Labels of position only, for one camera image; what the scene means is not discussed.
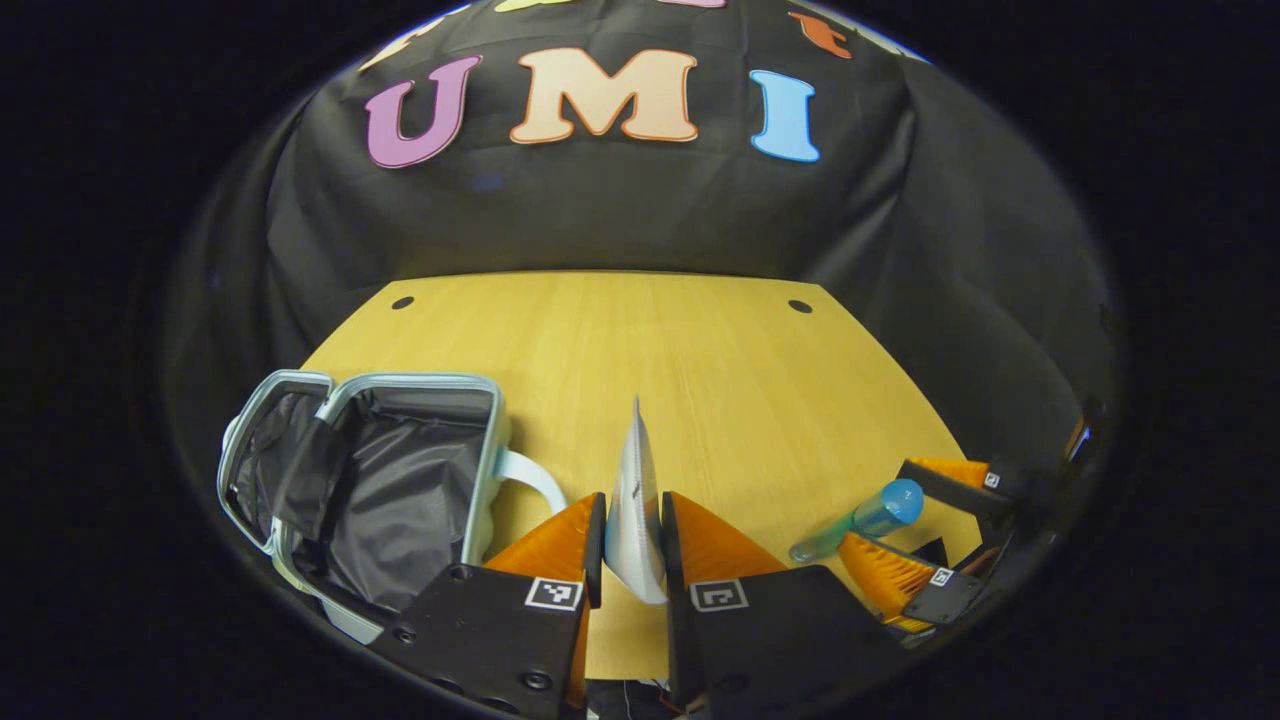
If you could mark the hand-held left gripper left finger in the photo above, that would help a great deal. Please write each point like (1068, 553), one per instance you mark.
(594, 550)

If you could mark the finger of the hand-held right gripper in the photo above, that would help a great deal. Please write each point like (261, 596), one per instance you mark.
(950, 485)
(890, 580)

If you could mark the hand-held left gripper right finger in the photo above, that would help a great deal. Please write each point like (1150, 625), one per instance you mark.
(672, 560)

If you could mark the blue capped clear bottle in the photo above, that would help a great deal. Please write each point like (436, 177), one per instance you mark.
(885, 510)

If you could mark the light blue suitcase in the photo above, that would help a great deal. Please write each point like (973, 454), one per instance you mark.
(400, 500)

